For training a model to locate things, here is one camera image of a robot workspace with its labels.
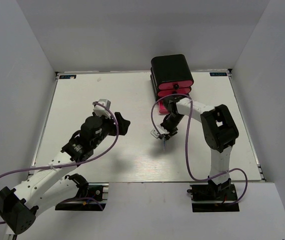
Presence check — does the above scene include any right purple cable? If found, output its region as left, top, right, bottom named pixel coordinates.
left=150, top=94, right=248, bottom=206

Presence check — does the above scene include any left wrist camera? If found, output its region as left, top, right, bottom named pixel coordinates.
left=92, top=99, right=111, bottom=119

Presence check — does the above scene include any left blue table label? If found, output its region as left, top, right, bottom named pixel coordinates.
left=59, top=74, right=77, bottom=80

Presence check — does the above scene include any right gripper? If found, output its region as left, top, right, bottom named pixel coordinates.
left=161, top=113, right=185, bottom=140

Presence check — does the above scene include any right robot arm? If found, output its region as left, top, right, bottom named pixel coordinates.
left=157, top=96, right=239, bottom=200

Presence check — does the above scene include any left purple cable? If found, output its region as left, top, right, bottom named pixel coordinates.
left=0, top=101, right=120, bottom=224

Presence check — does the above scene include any purple cable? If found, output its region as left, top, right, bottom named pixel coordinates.
left=150, top=94, right=248, bottom=206
left=0, top=101, right=120, bottom=224

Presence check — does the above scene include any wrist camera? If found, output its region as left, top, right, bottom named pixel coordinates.
left=92, top=99, right=111, bottom=119
left=150, top=125, right=168, bottom=140

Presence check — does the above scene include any black pink drawer organizer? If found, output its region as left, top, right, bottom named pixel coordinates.
left=150, top=54, right=194, bottom=100

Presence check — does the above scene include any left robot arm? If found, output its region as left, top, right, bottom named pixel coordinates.
left=0, top=112, right=131, bottom=235

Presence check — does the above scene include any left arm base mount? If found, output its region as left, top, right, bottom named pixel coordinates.
left=55, top=183, right=109, bottom=212

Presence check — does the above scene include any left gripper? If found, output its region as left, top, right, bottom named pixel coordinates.
left=91, top=112, right=131, bottom=149

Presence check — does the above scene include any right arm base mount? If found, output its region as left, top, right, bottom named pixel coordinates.
left=186, top=184, right=240, bottom=213

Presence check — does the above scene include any blue table label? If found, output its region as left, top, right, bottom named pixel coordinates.
left=209, top=72, right=228, bottom=77
left=59, top=74, right=77, bottom=80

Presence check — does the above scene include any right blue table label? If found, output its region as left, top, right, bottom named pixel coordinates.
left=209, top=72, right=228, bottom=77

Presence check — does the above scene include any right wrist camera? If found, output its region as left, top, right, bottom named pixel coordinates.
left=150, top=125, right=168, bottom=140

